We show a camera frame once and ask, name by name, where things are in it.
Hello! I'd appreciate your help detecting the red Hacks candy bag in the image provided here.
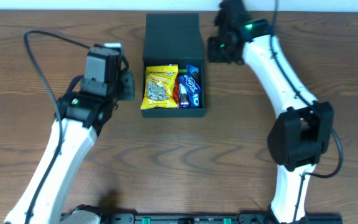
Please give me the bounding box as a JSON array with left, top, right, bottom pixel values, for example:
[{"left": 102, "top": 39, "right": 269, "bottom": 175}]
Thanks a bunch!
[{"left": 173, "top": 77, "right": 180, "bottom": 105}]

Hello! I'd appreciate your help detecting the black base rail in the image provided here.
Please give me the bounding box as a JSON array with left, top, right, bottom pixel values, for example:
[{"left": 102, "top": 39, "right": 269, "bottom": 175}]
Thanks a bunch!
[{"left": 60, "top": 203, "right": 344, "bottom": 224}]

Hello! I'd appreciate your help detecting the dark green box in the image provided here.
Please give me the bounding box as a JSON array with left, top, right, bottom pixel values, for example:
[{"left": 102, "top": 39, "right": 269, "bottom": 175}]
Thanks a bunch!
[{"left": 141, "top": 13, "right": 206, "bottom": 118}]

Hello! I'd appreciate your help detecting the purple Dairy Milk bar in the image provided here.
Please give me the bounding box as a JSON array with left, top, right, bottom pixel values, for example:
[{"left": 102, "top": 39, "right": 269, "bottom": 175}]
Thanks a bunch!
[{"left": 178, "top": 83, "right": 190, "bottom": 108}]

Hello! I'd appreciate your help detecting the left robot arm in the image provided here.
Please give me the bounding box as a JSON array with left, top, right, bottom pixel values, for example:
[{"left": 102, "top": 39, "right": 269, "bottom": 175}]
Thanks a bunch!
[{"left": 5, "top": 43, "right": 134, "bottom": 223}]

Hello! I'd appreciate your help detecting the blue Oreo cookie pack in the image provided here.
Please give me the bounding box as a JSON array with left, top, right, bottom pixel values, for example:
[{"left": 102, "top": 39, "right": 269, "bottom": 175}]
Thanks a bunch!
[{"left": 186, "top": 64, "right": 201, "bottom": 108}]

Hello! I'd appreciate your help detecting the blue Eclipse mints box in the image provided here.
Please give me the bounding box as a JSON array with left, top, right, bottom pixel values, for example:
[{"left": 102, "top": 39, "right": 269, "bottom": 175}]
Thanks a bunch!
[{"left": 178, "top": 73, "right": 201, "bottom": 95}]

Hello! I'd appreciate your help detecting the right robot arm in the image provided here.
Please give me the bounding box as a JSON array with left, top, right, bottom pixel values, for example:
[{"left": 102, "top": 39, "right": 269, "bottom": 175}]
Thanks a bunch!
[{"left": 208, "top": 0, "right": 342, "bottom": 223}]

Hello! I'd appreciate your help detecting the yellow snack bag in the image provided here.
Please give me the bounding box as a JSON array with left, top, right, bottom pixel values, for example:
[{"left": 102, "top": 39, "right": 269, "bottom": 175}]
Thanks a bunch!
[{"left": 140, "top": 64, "right": 178, "bottom": 110}]

